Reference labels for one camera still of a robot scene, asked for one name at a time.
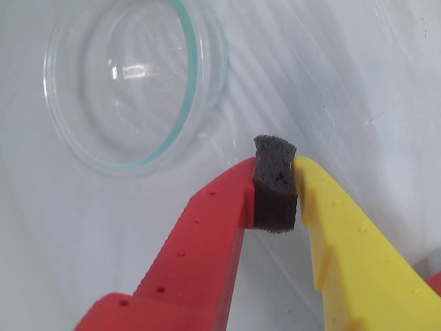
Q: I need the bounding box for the clear glass bowl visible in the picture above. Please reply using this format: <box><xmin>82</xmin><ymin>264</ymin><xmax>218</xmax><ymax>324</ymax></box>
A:
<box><xmin>43</xmin><ymin>0</ymin><xmax>229</xmax><ymax>179</ymax></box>

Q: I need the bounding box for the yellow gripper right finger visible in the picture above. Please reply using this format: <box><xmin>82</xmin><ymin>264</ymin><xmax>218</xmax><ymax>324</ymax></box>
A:
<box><xmin>292</xmin><ymin>155</ymin><xmax>441</xmax><ymax>331</ymax></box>

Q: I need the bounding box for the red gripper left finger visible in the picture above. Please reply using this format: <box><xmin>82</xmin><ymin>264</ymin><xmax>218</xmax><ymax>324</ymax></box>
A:
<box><xmin>74</xmin><ymin>134</ymin><xmax>298</xmax><ymax>331</ymax></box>

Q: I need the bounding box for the pale grey tablecloth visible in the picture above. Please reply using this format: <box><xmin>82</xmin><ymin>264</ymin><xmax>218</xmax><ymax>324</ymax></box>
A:
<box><xmin>0</xmin><ymin>0</ymin><xmax>441</xmax><ymax>331</ymax></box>

